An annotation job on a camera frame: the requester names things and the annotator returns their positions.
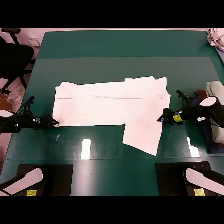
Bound orange garment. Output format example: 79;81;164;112
196;88;208;98

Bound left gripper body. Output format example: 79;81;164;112
39;114;60;130

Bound white shirt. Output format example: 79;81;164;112
52;75;172;157

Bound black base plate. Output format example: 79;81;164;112
154;161;212;197
16;163;74;197

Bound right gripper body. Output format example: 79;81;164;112
156;107;184;125

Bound heap of clothes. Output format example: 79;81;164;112
205;28;224;51

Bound black office chair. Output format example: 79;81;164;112
0;28;36;96

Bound cream garment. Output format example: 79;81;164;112
204;80;224;101

